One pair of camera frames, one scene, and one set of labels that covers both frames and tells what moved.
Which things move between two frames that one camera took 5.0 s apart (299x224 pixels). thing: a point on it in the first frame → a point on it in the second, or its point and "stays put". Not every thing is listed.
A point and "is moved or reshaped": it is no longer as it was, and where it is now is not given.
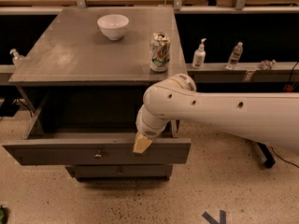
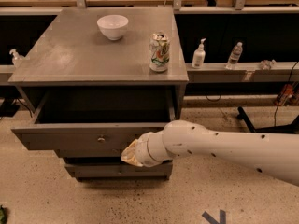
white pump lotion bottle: (200, 55) stays put
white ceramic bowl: (113, 25) stays put
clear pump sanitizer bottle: (18, 60) stays put
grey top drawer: (94, 147) is moved or reshaped
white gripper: (150, 129) → (142, 149)
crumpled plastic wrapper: (267, 64) stays put
